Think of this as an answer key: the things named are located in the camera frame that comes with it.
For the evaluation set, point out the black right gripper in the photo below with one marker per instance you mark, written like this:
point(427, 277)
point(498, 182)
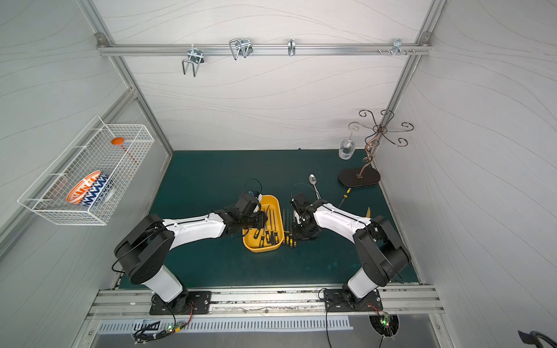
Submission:
point(305, 230)

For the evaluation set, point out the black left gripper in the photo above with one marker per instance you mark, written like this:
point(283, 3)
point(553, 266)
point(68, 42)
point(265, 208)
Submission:
point(261, 219)

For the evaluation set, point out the yellow black angled file tool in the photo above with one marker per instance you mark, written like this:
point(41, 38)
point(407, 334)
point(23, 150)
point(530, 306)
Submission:
point(293, 237)

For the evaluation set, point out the yellow plastic storage tray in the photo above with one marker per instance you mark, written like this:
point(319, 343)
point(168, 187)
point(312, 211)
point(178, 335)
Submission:
point(252, 244)

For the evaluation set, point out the yellow black screwdriver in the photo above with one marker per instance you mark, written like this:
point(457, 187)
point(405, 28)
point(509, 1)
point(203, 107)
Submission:
point(345, 196)

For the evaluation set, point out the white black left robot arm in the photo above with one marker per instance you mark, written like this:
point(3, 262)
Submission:
point(142, 253)

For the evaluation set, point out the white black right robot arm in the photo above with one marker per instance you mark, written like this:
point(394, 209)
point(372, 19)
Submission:
point(380, 249)

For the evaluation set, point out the silver metal spoon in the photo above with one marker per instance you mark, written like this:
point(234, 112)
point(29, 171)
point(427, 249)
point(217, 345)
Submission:
point(313, 181)

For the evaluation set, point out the brown metal cup tree stand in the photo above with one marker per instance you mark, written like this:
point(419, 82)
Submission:
point(367, 175)

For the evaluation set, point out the clear glass cup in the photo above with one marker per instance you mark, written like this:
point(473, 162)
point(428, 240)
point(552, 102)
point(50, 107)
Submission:
point(347, 148)

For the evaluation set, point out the blue white patterned bowl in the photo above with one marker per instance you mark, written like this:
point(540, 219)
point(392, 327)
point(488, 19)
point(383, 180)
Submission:
point(98, 192)

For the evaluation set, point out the orange ladle in basket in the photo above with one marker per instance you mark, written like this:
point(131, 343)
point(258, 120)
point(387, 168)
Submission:
point(119, 141)

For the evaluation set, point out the metal double hook left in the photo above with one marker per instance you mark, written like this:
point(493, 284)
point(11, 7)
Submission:
point(195, 58)

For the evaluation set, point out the metal double hook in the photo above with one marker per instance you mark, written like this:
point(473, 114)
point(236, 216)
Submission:
point(195, 58)
point(240, 48)

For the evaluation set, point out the metal double hook middle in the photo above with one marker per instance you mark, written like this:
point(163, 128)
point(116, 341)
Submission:
point(240, 48)

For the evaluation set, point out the orange white patterned bowl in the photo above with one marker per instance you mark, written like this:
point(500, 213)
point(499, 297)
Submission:
point(78, 192)

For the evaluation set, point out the small metal hook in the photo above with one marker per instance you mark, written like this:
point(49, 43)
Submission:
point(291, 47)

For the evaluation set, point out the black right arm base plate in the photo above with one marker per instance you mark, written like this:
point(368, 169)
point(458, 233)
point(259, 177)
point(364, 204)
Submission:
point(343, 301)

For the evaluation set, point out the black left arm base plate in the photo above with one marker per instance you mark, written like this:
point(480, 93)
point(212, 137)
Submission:
point(182, 302)

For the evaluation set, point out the white wire wall basket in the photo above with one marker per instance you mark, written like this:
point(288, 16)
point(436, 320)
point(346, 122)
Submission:
point(90, 151)

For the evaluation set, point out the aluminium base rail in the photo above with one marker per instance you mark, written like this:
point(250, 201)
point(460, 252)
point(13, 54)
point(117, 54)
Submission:
point(397, 299)

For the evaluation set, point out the metal hook bracket right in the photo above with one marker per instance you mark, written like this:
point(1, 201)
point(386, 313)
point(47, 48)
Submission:
point(397, 49)

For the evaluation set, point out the aluminium top cross rail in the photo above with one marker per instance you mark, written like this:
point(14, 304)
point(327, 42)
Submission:
point(259, 49)

